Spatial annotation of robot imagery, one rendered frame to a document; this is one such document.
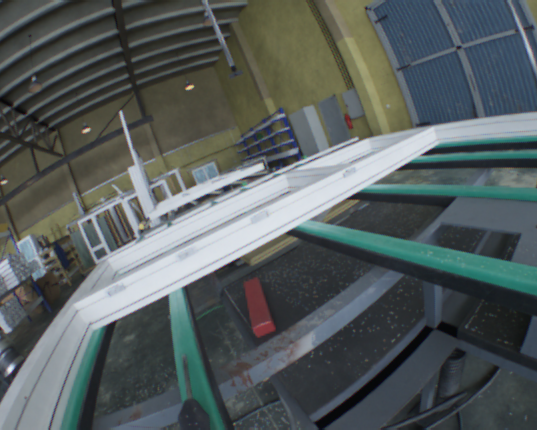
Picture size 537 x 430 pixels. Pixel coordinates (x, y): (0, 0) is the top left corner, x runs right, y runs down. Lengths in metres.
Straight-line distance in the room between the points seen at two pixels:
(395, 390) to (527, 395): 0.79
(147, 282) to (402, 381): 0.58
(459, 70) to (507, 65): 1.20
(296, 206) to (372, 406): 0.49
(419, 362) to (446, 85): 6.34
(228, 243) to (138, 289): 0.23
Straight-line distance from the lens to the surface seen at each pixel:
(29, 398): 0.44
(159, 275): 0.57
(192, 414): 0.24
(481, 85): 6.34
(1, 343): 0.69
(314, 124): 9.82
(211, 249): 0.57
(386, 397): 0.57
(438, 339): 0.64
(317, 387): 0.57
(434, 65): 6.72
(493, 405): 1.20
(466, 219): 0.47
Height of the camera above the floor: 1.06
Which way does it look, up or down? 14 degrees down
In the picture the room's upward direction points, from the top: 22 degrees counter-clockwise
